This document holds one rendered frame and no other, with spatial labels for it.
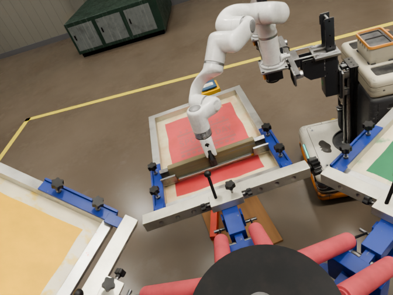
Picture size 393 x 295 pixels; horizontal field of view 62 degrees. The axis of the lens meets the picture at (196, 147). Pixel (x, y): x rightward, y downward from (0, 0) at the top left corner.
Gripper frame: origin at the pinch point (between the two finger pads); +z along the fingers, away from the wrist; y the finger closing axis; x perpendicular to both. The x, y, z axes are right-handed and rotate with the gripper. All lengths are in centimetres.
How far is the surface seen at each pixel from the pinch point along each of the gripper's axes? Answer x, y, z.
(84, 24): 145, 530, 42
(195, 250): 33, 30, 102
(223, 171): -3.2, -3.1, 6.0
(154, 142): 27.0, 32.4, 2.5
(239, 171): -9.7, -6.8, 6.0
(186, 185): 15.2, -4.2, 6.1
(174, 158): 18.2, 17.4, 6.0
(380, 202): -45, -53, -6
